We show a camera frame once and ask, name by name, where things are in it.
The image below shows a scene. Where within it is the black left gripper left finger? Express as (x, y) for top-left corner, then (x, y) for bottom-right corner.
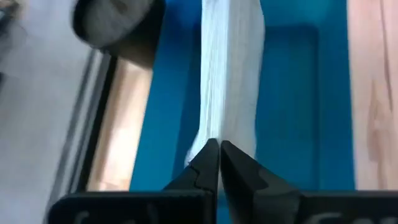
(46, 138), (221, 224)

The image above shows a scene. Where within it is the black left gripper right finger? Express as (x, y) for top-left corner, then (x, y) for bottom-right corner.
(220, 139), (398, 224)

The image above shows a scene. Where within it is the grey microfiber towel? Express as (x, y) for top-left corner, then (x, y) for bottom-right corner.
(184, 0), (266, 169)

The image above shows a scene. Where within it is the teal plastic bin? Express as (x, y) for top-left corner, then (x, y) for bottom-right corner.
(129, 0), (356, 224)

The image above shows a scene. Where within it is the black aluminium table frame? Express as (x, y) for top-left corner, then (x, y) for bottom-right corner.
(67, 49), (118, 193)

